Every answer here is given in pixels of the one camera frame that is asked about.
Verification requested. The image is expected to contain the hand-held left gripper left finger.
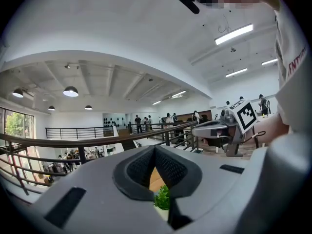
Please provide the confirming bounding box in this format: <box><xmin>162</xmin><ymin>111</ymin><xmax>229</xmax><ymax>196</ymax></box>
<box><xmin>21</xmin><ymin>145</ymin><xmax>171</xmax><ymax>234</ymax></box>

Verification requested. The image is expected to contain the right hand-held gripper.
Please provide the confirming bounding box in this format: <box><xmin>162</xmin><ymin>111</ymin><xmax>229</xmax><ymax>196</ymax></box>
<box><xmin>192</xmin><ymin>99</ymin><xmax>258</xmax><ymax>157</ymax></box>

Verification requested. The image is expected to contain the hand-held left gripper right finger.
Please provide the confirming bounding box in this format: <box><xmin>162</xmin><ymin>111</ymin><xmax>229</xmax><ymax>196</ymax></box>
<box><xmin>155</xmin><ymin>145</ymin><xmax>252</xmax><ymax>234</ymax></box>

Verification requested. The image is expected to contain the potted white flower plant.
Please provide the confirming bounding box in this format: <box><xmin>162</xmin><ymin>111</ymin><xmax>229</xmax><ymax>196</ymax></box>
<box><xmin>153</xmin><ymin>184</ymin><xmax>171</xmax><ymax>221</ymax></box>

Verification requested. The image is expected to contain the person's right forearm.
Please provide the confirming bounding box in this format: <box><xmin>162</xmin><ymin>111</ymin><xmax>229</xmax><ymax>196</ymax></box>
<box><xmin>245</xmin><ymin>113</ymin><xmax>291</xmax><ymax>146</ymax></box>

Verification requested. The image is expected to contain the person's white printed shirt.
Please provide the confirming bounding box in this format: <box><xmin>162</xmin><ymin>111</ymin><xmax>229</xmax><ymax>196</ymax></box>
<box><xmin>274</xmin><ymin>8</ymin><xmax>312</xmax><ymax>136</ymax></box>

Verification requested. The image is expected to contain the large window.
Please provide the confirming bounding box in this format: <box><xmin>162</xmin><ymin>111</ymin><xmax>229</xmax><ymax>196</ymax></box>
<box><xmin>0</xmin><ymin>107</ymin><xmax>35</xmax><ymax>146</ymax></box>

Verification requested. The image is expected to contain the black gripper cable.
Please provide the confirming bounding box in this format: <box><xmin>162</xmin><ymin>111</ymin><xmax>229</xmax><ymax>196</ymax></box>
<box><xmin>240</xmin><ymin>130</ymin><xmax>267</xmax><ymax>146</ymax></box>

